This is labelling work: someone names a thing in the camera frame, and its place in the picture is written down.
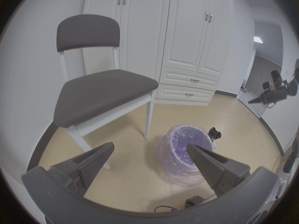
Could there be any purple plastic bag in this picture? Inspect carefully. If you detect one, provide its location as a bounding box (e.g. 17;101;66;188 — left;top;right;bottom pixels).
159;124;217;187

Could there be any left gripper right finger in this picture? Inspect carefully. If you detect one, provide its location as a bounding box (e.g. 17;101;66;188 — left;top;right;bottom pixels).
186;143;251;198

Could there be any white chair with grey seat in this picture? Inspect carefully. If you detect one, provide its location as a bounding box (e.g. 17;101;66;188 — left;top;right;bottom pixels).
53;14;160;171

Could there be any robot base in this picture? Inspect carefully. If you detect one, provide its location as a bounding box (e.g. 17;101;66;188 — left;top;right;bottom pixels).
185;172;291;224

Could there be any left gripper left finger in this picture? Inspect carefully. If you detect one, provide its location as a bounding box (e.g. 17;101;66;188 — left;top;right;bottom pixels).
47;142;115;197

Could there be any crumpled black plastic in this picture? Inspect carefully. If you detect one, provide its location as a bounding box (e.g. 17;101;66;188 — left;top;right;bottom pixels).
208;127;223;142

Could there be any black cable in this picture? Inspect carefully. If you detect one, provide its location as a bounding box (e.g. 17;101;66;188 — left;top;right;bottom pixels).
154;205;179;213

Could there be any white wardrobe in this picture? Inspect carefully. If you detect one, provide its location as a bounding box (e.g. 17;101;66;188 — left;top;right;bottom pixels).
83;0;234;106

